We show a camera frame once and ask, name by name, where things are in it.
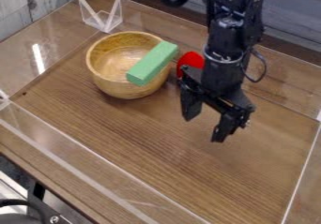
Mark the red toy strawberry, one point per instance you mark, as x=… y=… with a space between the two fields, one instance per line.
x=192 y=59

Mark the brown wooden bowl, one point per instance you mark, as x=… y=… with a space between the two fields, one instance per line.
x=110 y=58

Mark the clear acrylic tray wall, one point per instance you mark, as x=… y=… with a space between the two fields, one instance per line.
x=100 y=188

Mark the clear acrylic stand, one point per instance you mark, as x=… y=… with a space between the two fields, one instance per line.
x=102 y=20

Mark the green rectangular block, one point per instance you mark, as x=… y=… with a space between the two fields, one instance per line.
x=150 y=65

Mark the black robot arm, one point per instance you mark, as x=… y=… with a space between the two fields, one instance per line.
x=236 y=27

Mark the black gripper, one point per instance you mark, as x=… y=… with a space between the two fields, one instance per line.
x=215 y=85

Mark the black metal clamp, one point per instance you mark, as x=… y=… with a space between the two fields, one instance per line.
x=39 y=210

